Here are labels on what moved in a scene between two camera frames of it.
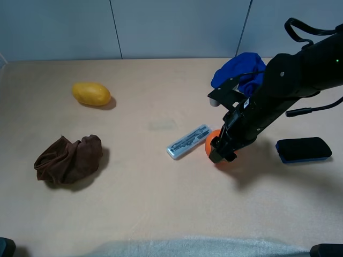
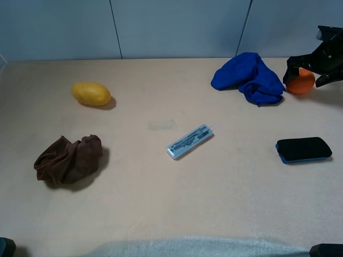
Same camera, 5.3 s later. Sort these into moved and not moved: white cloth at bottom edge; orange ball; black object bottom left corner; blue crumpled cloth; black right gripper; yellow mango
Moved: orange ball; black right gripper
Not moved: black object bottom left corner; white cloth at bottom edge; blue crumpled cloth; yellow mango
